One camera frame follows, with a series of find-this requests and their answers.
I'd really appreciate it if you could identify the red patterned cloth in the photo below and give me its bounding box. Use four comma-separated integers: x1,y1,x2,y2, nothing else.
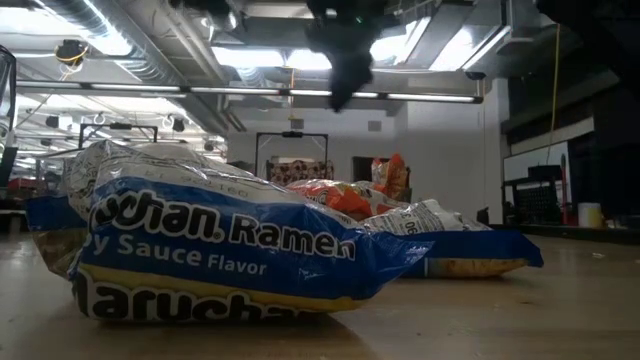
267,159,335,187

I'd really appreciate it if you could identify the orange chicken ramen pack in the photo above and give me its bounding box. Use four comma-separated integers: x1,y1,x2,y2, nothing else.
370,153,409,202
286,178,411,222

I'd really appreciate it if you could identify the blue soy sauce ramen pack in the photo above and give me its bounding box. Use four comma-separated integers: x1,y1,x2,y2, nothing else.
67,139,435,322
360,198,545,279
25,192,90,280

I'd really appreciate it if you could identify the black frame rig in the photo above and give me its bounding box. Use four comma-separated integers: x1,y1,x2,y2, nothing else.
254,130,330,182
78,122,159,150

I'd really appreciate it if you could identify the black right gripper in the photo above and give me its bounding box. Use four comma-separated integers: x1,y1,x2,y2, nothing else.
304,0,390,113

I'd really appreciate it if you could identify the whiteboard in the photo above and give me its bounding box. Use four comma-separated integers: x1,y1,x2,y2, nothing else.
503,141,572,184

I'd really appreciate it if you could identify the black aluminium table frame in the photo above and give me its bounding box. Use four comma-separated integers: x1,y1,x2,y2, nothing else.
492,222,640,246

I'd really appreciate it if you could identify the slanted ceiling light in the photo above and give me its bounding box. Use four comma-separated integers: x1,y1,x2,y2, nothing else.
429,24,512,72

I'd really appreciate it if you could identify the bright ceiling light panel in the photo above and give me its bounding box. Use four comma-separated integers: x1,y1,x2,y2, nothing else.
210,45,334,71

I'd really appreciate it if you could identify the black crate rack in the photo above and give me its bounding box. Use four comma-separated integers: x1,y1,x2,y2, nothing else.
502,164,564,226

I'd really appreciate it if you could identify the black panel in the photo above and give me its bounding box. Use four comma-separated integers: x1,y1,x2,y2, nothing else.
352,155,375,184

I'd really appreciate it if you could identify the yellow cable reel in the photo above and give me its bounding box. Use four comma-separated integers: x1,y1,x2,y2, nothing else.
53,39,90,67

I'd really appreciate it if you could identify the red storage shelf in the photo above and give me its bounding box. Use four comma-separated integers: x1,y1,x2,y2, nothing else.
5,177,39,194

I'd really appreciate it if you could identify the round metal air duct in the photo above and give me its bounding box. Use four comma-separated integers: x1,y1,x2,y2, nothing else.
201,9,242,32

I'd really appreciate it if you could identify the long LED light bar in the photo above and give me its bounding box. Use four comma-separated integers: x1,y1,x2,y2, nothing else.
14,79,485,105

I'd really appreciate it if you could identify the white and yellow roll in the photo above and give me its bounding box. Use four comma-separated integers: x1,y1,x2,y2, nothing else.
578,202,605,229

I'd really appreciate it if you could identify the red floor stand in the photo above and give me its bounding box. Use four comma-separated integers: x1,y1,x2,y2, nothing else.
559,153,571,226

